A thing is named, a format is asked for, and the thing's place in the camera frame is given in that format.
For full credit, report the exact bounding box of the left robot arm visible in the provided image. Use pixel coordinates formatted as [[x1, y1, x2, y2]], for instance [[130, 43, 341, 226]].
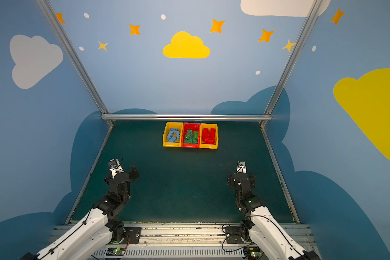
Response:
[[21, 164, 139, 260]]

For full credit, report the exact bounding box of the aluminium frame post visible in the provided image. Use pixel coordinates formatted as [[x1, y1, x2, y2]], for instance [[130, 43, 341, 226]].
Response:
[[260, 0, 324, 130], [35, 0, 109, 115]]

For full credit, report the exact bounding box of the right aluminium frame post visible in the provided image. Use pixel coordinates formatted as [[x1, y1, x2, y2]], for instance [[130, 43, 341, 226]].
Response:
[[260, 0, 324, 130]]

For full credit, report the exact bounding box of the light blue lego brick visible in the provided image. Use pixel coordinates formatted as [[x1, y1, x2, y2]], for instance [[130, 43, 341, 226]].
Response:
[[166, 128, 180, 143]]

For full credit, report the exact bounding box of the right green circuit board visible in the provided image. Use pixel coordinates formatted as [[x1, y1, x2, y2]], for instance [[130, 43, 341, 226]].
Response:
[[243, 246, 263, 260]]

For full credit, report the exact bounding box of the left green circuit board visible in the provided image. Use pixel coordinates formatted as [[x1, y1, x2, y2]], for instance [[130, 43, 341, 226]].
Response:
[[106, 248, 126, 256]]

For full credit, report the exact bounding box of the red lego brick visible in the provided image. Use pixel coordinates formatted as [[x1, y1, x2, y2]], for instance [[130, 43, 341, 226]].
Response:
[[201, 128, 216, 145]]

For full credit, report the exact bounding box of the red plastic bin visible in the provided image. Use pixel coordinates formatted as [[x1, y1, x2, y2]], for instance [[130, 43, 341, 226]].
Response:
[[182, 122, 200, 148]]

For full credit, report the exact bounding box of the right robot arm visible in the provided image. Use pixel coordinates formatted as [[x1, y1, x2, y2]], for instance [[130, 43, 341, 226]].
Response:
[[227, 169, 320, 260]]

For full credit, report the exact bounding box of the right yellow plastic bin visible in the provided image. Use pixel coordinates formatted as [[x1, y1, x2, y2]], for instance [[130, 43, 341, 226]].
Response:
[[199, 123, 219, 150]]

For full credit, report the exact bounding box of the green lego brick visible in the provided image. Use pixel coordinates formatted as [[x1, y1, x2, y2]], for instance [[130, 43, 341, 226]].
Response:
[[183, 129, 199, 145]]

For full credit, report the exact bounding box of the back aluminium frame rail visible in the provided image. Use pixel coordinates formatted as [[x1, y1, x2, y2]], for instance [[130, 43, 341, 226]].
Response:
[[101, 114, 272, 121]]

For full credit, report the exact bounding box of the green circuit board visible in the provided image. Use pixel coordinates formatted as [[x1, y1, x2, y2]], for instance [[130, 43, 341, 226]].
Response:
[[243, 246, 263, 260], [106, 248, 126, 256]]

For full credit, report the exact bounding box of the left aluminium frame post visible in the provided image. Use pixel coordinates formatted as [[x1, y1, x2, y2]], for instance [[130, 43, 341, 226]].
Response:
[[35, 0, 109, 115]]

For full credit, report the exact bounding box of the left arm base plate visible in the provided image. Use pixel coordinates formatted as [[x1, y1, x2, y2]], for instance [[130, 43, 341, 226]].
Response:
[[110, 227, 142, 245]]

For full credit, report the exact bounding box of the yellow plastic bin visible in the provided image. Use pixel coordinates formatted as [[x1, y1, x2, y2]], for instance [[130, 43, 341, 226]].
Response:
[[162, 122, 184, 148], [199, 123, 219, 150]]

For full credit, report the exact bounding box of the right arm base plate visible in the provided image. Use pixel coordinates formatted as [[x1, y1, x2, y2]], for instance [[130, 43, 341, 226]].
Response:
[[223, 225, 251, 244]]

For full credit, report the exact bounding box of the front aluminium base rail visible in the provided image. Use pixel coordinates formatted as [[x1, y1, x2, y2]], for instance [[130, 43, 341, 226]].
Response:
[[48, 222, 322, 260]]

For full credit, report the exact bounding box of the left yellow plastic bin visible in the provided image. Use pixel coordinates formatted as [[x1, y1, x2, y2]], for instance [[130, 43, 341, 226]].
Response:
[[162, 122, 184, 148]]

